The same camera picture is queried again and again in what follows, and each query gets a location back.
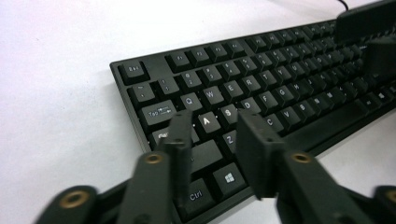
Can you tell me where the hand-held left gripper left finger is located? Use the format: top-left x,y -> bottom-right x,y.
163,109 -> 194,203

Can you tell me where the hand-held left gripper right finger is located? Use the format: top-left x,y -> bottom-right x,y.
235,108 -> 286,201

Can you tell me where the black computer keyboard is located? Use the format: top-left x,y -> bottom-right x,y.
109,1 -> 396,224

